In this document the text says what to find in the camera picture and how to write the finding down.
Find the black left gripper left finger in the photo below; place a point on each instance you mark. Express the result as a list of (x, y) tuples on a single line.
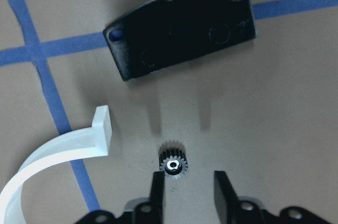
[(156, 196)]

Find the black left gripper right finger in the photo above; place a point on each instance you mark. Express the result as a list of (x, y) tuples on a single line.
[(225, 197)]

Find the small black bearing gear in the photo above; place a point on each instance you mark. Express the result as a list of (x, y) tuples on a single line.
[(172, 159)]

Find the white curved plastic piece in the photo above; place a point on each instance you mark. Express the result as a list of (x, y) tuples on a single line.
[(78, 144)]

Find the small black plastic bracket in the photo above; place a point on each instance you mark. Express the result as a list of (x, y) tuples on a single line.
[(162, 33)]

